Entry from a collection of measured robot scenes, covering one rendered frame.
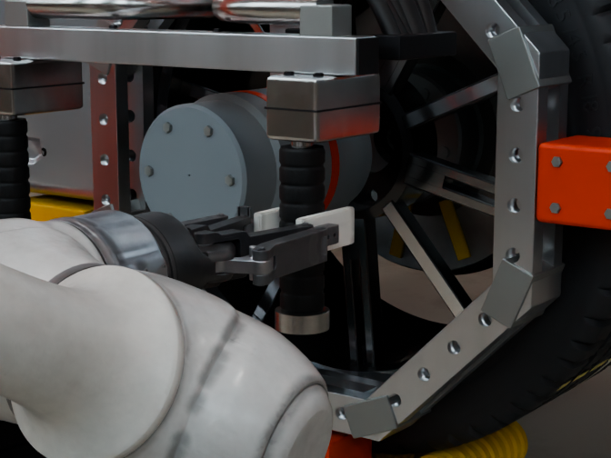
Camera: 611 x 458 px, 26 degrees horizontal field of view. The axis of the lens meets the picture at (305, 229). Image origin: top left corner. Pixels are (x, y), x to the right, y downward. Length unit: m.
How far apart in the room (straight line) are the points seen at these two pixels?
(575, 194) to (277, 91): 0.28
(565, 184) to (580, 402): 2.21
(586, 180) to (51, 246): 0.53
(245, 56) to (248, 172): 0.12
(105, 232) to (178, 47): 0.32
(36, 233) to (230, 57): 0.35
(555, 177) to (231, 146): 0.28
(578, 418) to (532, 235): 2.07
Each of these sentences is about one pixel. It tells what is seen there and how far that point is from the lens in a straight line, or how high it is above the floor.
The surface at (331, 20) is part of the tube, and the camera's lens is 1.03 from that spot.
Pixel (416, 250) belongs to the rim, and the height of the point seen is 0.75.
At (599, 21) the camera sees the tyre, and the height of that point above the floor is 0.99.
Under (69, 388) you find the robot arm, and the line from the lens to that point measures 0.62.
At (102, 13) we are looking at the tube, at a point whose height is 0.99.
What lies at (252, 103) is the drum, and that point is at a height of 0.91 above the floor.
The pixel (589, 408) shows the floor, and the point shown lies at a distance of 3.30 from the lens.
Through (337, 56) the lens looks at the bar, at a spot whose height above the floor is 0.96.
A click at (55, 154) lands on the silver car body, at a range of 1.75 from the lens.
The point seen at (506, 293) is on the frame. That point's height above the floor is 0.75.
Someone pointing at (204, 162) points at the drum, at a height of 0.86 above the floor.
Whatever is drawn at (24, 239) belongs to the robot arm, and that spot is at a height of 0.88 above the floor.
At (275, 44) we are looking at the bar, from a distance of 1.06.
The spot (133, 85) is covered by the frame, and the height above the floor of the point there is 0.91.
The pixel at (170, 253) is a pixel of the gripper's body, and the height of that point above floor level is 0.85.
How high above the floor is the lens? 1.03
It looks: 11 degrees down
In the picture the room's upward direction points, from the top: straight up
